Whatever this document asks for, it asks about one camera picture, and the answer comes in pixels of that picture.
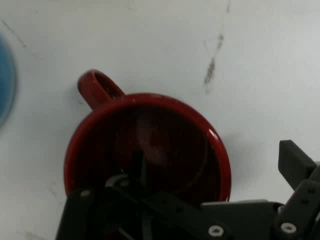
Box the dark red ceramic mug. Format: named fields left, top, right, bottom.
left=63, top=69, right=231, bottom=208

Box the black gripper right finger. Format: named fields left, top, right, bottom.
left=273, top=139, right=320, bottom=240

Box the blue bowl white inside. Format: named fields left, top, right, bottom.
left=0, top=32, right=18, bottom=128

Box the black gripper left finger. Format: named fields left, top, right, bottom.
left=55, top=149, right=234, bottom=240

